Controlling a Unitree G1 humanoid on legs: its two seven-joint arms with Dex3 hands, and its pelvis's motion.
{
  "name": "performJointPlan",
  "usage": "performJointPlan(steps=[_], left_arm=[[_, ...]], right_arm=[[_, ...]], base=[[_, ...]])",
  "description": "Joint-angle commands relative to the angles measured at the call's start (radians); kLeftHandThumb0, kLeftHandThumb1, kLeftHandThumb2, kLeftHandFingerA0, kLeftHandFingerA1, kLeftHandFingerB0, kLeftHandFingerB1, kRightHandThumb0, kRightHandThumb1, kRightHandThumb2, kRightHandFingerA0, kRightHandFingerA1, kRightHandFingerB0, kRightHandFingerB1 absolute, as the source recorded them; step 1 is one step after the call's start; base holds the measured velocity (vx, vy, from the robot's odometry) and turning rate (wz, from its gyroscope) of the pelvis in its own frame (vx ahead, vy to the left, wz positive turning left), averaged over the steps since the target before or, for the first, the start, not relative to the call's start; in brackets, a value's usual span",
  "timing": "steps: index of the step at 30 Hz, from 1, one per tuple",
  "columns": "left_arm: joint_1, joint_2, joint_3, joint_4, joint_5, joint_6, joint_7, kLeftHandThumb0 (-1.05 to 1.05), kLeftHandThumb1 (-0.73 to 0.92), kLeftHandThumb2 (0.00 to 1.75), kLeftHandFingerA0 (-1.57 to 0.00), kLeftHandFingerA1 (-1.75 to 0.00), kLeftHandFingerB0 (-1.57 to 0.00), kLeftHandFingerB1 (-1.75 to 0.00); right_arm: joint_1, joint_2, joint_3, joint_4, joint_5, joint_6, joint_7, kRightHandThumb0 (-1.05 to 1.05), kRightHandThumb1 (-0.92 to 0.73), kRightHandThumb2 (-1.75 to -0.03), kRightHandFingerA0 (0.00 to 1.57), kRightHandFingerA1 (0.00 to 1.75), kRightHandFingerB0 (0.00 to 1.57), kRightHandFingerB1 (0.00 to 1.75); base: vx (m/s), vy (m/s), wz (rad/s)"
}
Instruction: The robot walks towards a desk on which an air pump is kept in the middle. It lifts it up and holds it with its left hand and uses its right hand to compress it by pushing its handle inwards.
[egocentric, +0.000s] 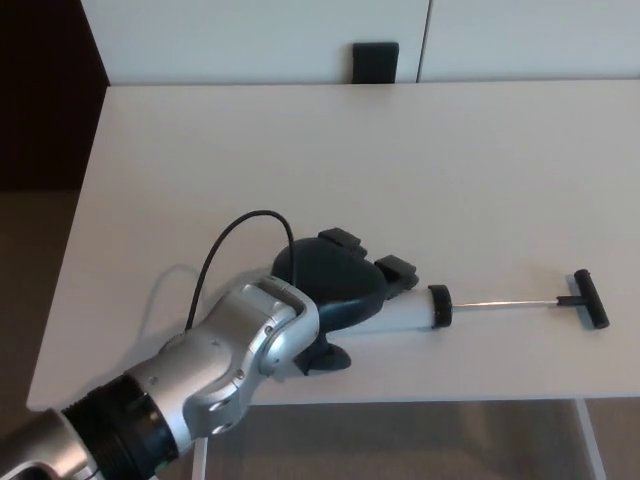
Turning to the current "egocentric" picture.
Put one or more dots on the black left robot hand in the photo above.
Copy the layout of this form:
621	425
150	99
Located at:
335	280

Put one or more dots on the white desk leg frame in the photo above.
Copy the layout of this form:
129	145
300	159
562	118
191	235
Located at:
199	460
590	435

